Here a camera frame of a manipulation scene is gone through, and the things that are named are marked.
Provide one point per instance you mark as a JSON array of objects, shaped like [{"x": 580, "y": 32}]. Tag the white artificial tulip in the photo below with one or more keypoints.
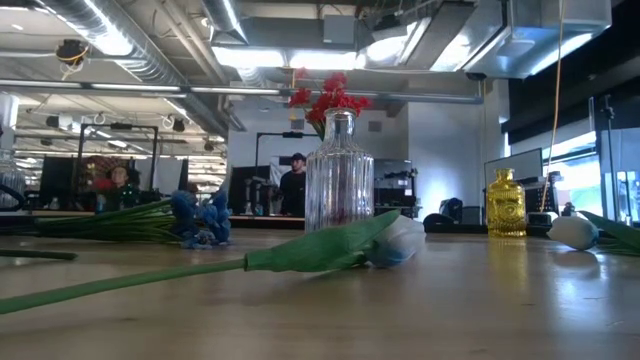
[
  {"x": 320, "y": 247},
  {"x": 572, "y": 232}
]

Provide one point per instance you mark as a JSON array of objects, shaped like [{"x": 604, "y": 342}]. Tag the fluorescent ceiling light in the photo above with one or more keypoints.
[
  {"x": 247, "y": 57},
  {"x": 322, "y": 60}
]

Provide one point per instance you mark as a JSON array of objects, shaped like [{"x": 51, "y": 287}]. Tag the black equipment rack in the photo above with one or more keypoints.
[{"x": 392, "y": 170}]

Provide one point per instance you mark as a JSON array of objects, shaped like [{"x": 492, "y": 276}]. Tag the silver rectangular air duct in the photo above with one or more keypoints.
[{"x": 525, "y": 50}]

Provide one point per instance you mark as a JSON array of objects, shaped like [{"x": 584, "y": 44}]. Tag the yellow glass vase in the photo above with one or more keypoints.
[{"x": 506, "y": 205}]

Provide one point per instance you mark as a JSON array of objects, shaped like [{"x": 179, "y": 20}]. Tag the dark backpack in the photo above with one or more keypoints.
[{"x": 452, "y": 206}]

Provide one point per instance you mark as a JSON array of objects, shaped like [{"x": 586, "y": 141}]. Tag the person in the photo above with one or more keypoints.
[
  {"x": 120, "y": 192},
  {"x": 294, "y": 187}
]

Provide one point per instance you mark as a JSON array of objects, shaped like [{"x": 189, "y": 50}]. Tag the red artificial flower bunch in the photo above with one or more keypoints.
[{"x": 332, "y": 97}]

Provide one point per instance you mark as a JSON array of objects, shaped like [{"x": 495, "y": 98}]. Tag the blue artificial flower bunch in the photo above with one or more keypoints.
[{"x": 207, "y": 220}]

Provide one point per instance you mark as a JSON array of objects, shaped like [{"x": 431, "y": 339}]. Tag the grey monitor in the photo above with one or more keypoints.
[{"x": 515, "y": 167}]

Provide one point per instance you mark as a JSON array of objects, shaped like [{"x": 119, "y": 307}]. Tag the silver spiral air duct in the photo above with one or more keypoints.
[
  {"x": 225, "y": 17},
  {"x": 145, "y": 55}
]

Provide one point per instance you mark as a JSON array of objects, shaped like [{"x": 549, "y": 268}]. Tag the black aluminium table frame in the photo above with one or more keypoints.
[{"x": 450, "y": 228}]

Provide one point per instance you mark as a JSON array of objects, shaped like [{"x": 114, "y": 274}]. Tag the clear ribbed glass vase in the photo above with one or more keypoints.
[
  {"x": 10, "y": 172},
  {"x": 340, "y": 170}
]

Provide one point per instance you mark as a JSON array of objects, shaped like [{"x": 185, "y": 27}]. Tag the silver ceiling pipe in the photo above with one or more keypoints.
[{"x": 225, "y": 90}]

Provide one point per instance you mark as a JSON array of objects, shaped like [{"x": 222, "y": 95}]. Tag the black frame clamp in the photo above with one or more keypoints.
[{"x": 437, "y": 222}]

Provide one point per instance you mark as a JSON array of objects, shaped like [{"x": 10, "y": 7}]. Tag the black rig frame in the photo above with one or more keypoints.
[
  {"x": 292, "y": 134},
  {"x": 120, "y": 126}
]

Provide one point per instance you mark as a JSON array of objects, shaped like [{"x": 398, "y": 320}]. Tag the grey ceiling box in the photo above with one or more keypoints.
[{"x": 340, "y": 29}]

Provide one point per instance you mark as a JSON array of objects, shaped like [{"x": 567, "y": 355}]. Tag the black monitor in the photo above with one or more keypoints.
[
  {"x": 240, "y": 185},
  {"x": 56, "y": 177}
]

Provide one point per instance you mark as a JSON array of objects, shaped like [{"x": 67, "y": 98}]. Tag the black ceiling device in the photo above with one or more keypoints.
[{"x": 71, "y": 51}]

